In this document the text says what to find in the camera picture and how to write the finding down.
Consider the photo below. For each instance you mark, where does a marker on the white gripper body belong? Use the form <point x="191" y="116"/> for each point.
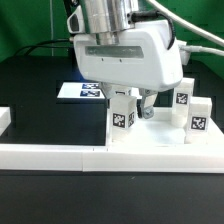
<point x="141" y="59"/>

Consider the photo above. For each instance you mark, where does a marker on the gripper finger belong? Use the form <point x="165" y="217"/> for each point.
<point x="107" y="90"/>
<point x="145" y="108"/>

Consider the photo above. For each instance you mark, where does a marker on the white square table top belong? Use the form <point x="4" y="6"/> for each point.
<point x="160" y="131"/>

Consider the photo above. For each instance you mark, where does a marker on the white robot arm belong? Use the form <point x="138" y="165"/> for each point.
<point x="117" y="43"/>

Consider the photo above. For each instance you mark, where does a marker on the white U-shaped fence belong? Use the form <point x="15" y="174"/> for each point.
<point x="192" y="158"/>

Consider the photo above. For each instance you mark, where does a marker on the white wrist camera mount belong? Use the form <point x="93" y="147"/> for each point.
<point x="185" y="56"/>

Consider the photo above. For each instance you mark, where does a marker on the white marker base plate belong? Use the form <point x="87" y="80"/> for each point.
<point x="88" y="90"/>

